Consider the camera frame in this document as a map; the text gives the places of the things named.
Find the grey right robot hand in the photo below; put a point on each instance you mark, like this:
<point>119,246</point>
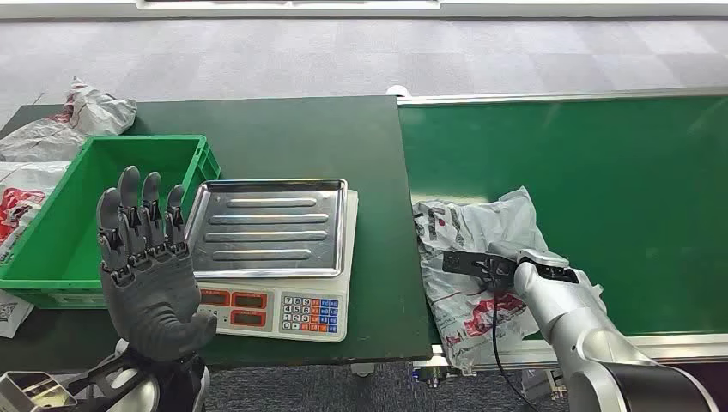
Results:
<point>503,251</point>

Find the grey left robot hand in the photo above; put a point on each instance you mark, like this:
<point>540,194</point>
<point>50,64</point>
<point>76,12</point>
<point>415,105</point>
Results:
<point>151,295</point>

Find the white courier bag black lettering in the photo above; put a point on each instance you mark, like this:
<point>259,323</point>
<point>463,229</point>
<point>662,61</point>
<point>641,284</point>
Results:
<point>472,227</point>

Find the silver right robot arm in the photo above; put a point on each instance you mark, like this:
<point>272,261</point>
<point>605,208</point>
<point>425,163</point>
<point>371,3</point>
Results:
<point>586,335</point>

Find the green plastic crate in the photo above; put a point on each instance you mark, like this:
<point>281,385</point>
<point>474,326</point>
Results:
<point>62,250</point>

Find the steel scale tray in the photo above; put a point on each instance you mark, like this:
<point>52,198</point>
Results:
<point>267,227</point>

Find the white bag with QR code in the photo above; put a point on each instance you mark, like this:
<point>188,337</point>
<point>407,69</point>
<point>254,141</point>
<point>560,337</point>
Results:
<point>10,313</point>

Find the white electronic scale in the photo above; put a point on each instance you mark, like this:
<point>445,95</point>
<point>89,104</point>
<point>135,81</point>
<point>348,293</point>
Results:
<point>301,313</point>

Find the flat white bag red logo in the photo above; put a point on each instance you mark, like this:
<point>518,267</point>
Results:
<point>20,204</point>

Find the white round knob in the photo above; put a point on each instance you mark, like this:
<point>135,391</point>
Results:
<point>398,90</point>

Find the crumpled white courier bag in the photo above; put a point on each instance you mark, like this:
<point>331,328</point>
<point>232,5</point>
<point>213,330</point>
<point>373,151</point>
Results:
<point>97,111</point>

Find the black right wrist camera bracket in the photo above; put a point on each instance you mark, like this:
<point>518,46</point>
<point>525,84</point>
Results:
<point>469,262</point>

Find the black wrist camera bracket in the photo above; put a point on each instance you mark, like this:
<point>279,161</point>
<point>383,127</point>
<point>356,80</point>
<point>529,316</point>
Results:
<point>469,262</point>
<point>102,372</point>

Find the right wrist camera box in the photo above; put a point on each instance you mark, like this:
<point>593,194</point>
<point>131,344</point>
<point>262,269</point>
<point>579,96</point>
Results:
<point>546,259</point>

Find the black left wrist camera bracket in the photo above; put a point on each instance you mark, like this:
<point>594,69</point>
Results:
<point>102,372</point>

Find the green conveyor belt aluminium frame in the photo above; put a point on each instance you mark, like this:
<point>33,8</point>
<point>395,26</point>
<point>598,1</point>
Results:
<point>597,170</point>

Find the metal conveyor support bracket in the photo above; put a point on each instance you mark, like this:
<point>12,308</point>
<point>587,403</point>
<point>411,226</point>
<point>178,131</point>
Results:
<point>441,375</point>

